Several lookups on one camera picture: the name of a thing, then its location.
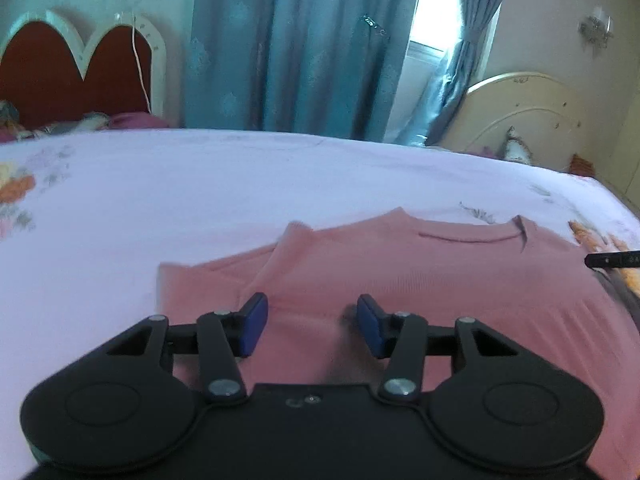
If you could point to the bed with floral sheet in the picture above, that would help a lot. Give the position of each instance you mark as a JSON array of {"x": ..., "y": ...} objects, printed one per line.
[{"x": 150, "y": 200}]

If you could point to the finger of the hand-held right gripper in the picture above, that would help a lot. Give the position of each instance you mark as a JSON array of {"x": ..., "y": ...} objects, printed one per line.
[{"x": 615, "y": 259}]

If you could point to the tied blue curtain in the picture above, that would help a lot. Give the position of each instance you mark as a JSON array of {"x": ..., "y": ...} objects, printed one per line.
[{"x": 470, "y": 35}]

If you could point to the wide blue curtain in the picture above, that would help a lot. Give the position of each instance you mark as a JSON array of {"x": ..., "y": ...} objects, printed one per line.
[{"x": 300, "y": 50}]

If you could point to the pink long-sleeved sweater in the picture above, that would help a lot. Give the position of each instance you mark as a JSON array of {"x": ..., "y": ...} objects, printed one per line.
[{"x": 450, "y": 280}]

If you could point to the cream round headboard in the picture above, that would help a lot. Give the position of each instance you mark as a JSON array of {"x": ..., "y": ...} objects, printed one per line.
[{"x": 540, "y": 125}]

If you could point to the red scalloped headboard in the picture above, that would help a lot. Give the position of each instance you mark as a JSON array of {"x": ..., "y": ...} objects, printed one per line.
[{"x": 45, "y": 80}]

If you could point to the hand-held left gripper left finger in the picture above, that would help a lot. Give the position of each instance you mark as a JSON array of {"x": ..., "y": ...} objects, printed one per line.
[{"x": 256, "y": 322}]

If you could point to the patterned small pillow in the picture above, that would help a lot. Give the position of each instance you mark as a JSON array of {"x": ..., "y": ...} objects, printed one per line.
[{"x": 517, "y": 147}]

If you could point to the brown pillow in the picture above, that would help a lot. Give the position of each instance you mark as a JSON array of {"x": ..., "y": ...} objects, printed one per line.
[{"x": 582, "y": 166}]

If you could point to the bright window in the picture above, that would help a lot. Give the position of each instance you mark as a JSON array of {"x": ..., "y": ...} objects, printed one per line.
[{"x": 425, "y": 60}]

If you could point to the pile of clothes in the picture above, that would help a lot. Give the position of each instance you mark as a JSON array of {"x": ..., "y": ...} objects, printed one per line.
[{"x": 60, "y": 125}]

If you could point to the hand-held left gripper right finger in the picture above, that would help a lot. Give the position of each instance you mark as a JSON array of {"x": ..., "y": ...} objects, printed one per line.
[{"x": 367, "y": 325}]

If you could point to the pink quilt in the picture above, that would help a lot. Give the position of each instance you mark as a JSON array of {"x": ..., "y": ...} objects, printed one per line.
[{"x": 137, "y": 121}]

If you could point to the dark curtain clip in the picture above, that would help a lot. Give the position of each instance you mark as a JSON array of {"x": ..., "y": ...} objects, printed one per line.
[{"x": 374, "y": 23}]

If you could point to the crystal wall lamp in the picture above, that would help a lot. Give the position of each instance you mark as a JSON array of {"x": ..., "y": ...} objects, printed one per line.
[{"x": 596, "y": 29}]

